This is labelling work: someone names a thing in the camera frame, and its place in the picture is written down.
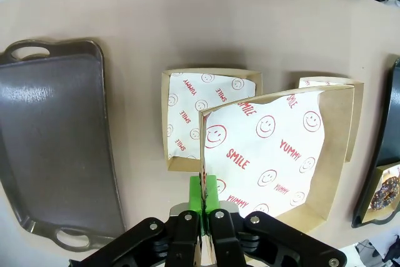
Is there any brown tray with handles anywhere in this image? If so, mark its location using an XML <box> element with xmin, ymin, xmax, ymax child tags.
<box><xmin>0</xmin><ymin>39</ymin><xmax>126</xmax><ymax>253</ymax></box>

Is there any black tray with handles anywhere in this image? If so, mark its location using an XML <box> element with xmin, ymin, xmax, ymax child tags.
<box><xmin>351</xmin><ymin>57</ymin><xmax>400</xmax><ymax>229</ymax></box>

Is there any white red-printed liner paper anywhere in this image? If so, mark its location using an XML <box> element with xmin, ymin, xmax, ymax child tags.
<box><xmin>167</xmin><ymin>73</ymin><xmax>257</xmax><ymax>160</ymax></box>
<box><xmin>298</xmin><ymin>77</ymin><xmax>345</xmax><ymax>89</ymax></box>
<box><xmin>202</xmin><ymin>89</ymin><xmax>328</xmax><ymax>218</ymax></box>
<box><xmin>381</xmin><ymin>166</ymin><xmax>400</xmax><ymax>183</ymax></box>

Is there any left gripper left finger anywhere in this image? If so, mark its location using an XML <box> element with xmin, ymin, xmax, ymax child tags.
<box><xmin>70</xmin><ymin>174</ymin><xmax>206</xmax><ymax>267</ymax></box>

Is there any chocolate sprinkle donut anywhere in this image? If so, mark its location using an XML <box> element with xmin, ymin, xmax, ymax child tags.
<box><xmin>369</xmin><ymin>175</ymin><xmax>400</xmax><ymax>211</ymax></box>

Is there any brown cardboard food box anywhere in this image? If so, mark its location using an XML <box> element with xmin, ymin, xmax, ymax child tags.
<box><xmin>161</xmin><ymin>67</ymin><xmax>263</xmax><ymax>173</ymax></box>
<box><xmin>363</xmin><ymin>161</ymin><xmax>400</xmax><ymax>223</ymax></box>
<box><xmin>195</xmin><ymin>83</ymin><xmax>356</xmax><ymax>267</ymax></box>
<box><xmin>294</xmin><ymin>76</ymin><xmax>365</xmax><ymax>163</ymax></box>

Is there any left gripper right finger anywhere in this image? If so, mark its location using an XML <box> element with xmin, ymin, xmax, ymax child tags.
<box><xmin>203</xmin><ymin>174</ymin><xmax>348</xmax><ymax>267</ymax></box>

